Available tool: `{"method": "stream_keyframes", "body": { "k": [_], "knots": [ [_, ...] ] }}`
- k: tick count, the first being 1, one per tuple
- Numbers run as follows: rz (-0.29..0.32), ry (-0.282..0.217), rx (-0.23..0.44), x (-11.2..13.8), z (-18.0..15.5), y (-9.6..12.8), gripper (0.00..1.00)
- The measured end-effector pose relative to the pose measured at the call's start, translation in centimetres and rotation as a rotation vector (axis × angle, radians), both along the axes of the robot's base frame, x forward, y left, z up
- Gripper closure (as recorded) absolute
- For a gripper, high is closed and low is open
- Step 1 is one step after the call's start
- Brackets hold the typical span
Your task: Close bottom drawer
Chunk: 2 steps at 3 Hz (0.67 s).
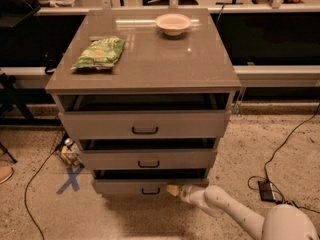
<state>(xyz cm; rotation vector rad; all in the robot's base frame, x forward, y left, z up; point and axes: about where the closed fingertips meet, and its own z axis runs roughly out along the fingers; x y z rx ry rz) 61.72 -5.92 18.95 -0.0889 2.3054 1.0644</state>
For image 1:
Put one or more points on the padded gripper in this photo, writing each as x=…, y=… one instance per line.
x=185, y=193

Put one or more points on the grey bottom drawer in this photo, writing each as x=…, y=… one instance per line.
x=145, y=181

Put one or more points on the grey drawer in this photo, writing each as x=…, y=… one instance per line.
x=134, y=116
x=184, y=153
x=145, y=181

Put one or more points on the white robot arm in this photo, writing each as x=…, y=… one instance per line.
x=282, y=222

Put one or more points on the grey top drawer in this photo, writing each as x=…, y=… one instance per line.
x=134, y=116

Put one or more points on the grey middle drawer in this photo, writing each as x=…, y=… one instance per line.
x=184, y=153

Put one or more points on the grey drawer cabinet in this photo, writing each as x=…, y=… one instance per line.
x=151, y=62

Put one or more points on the black power adapter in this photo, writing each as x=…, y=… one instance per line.
x=266, y=192

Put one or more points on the blue tape cross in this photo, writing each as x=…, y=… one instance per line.
x=72, y=174

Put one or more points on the green chip bag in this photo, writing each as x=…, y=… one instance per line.
x=101, y=54

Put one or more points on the white bowl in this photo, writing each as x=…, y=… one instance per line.
x=173, y=24

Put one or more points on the shoe tip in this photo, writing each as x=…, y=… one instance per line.
x=5, y=173

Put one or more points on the black stand legs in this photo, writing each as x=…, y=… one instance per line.
x=20, y=98

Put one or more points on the wire basket with bottles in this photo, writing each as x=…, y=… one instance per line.
x=66, y=149

